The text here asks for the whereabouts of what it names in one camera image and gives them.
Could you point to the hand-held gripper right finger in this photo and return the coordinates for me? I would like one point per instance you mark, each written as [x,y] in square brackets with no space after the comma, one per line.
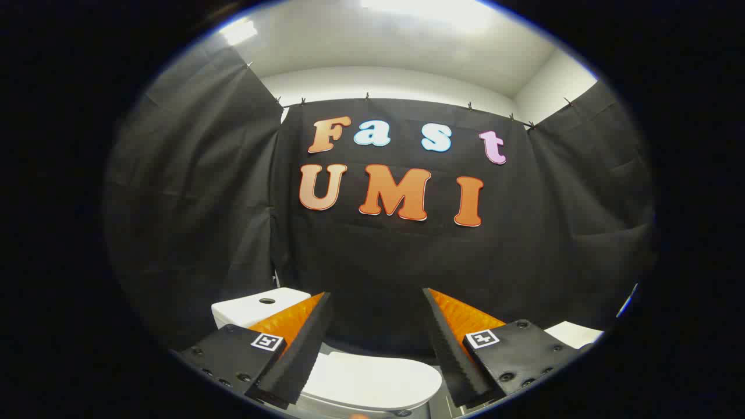
[454,361]

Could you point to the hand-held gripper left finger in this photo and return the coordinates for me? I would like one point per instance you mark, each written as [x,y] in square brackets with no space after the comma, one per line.
[302,355]

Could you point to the white toilet lid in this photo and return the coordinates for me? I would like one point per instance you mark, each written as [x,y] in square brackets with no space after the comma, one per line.
[372,381]

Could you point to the white toilet body with tank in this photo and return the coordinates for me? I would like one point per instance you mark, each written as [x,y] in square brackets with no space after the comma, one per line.
[244,311]

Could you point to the black backdrop cloth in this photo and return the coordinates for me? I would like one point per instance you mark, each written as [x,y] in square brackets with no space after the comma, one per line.
[372,262]

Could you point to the white cabinet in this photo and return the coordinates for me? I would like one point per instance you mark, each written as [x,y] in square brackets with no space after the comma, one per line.
[573,334]

